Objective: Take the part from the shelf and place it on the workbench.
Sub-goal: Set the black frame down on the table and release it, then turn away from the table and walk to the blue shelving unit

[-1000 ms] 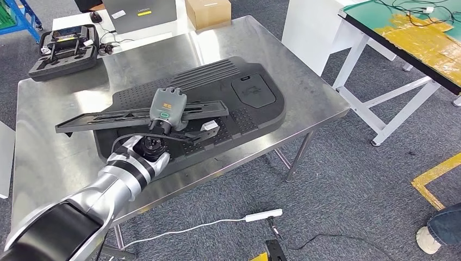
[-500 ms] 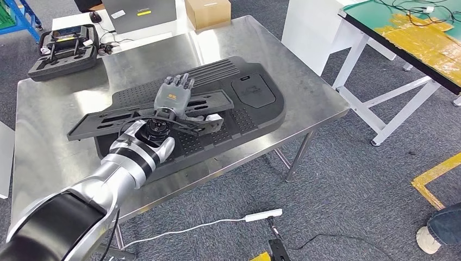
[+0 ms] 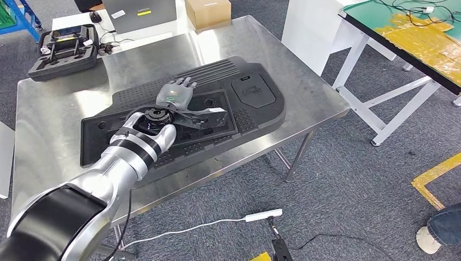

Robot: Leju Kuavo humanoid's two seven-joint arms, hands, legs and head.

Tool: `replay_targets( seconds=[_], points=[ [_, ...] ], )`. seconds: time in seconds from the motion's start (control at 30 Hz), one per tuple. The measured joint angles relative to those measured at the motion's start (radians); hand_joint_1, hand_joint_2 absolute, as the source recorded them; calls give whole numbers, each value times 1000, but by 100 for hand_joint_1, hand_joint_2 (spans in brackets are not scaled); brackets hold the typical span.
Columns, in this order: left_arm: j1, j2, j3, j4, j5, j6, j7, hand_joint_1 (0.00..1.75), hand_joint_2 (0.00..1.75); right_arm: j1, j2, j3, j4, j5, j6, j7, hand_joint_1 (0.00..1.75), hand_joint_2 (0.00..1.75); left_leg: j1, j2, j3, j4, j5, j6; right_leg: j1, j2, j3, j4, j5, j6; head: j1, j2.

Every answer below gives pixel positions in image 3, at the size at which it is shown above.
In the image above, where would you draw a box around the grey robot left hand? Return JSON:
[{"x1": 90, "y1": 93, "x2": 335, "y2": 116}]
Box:
[{"x1": 155, "y1": 76, "x2": 198, "y2": 111}]

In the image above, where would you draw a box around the black plastic plate part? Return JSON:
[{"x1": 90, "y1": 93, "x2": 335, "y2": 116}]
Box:
[{"x1": 81, "y1": 89, "x2": 239, "y2": 149}]

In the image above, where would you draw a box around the stainless steel workbench table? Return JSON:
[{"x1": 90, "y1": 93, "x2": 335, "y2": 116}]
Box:
[{"x1": 10, "y1": 15, "x2": 351, "y2": 261}]

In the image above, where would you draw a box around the white desk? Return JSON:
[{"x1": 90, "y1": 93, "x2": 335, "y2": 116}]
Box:
[{"x1": 51, "y1": 0, "x2": 197, "y2": 55}]

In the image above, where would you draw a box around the grey laptop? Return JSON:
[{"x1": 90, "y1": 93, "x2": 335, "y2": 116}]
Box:
[{"x1": 101, "y1": 0, "x2": 178, "y2": 35}]

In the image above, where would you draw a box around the large black moulded panel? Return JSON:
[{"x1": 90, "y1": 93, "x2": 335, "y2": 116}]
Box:
[{"x1": 79, "y1": 55, "x2": 287, "y2": 188}]

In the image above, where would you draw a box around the brown cardboard box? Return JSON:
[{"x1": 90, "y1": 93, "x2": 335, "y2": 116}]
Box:
[{"x1": 184, "y1": 0, "x2": 232, "y2": 32}]

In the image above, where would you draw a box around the black foam carry case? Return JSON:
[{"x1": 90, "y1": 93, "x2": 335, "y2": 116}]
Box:
[{"x1": 28, "y1": 24, "x2": 99, "y2": 83}]

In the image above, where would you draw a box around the black remote controller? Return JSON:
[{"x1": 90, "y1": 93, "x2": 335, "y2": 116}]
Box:
[{"x1": 39, "y1": 25, "x2": 95, "y2": 60}]

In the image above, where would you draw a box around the white power strip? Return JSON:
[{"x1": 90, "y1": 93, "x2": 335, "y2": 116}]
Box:
[{"x1": 245, "y1": 209, "x2": 283, "y2": 223}]

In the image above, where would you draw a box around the blue metal cart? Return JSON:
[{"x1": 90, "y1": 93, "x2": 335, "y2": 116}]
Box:
[{"x1": 0, "y1": 0, "x2": 43, "y2": 42}]

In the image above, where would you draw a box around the white panel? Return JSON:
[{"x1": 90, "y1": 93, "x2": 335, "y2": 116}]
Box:
[{"x1": 0, "y1": 120, "x2": 16, "y2": 200}]

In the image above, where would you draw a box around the green crate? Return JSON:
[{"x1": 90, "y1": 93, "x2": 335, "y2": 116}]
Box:
[{"x1": 0, "y1": 2, "x2": 17, "y2": 29}]

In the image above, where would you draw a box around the black robot right foot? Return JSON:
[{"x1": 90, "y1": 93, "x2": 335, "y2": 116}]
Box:
[{"x1": 267, "y1": 216, "x2": 293, "y2": 261}]

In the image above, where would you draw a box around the green top white table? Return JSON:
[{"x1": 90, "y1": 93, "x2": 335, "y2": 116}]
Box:
[{"x1": 331, "y1": 0, "x2": 461, "y2": 147}]

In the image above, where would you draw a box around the person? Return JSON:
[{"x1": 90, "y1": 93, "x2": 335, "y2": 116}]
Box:
[{"x1": 416, "y1": 202, "x2": 461, "y2": 254}]

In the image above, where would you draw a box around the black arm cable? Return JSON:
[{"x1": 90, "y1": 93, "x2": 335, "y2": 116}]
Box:
[{"x1": 102, "y1": 189, "x2": 132, "y2": 261}]

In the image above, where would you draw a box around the white power cable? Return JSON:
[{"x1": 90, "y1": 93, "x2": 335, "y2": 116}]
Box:
[{"x1": 122, "y1": 217, "x2": 247, "y2": 251}]

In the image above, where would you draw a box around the black floor cable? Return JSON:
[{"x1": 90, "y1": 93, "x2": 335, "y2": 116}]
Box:
[{"x1": 288, "y1": 234, "x2": 395, "y2": 261}]

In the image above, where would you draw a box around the black tangled cable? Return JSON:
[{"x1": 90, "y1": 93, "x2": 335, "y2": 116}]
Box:
[{"x1": 374, "y1": 0, "x2": 461, "y2": 28}]

